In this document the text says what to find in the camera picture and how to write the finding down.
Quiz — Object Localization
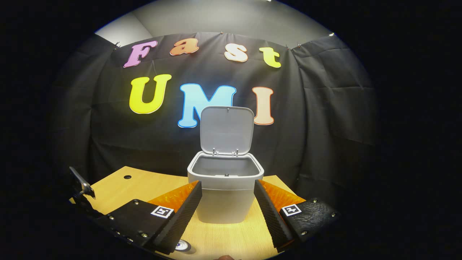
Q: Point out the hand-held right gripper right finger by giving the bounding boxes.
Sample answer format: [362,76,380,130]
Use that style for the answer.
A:
[254,179,341,252]

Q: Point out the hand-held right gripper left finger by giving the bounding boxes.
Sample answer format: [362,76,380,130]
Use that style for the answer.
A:
[97,181,202,255]

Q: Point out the white desktop garbage bin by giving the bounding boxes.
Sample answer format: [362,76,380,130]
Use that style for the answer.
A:
[187,106,265,224]

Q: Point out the wooden desktop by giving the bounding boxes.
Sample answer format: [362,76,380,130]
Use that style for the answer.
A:
[70,166,307,260]

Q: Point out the black backdrop cloth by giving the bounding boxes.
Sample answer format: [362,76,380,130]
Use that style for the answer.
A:
[51,32,379,210]

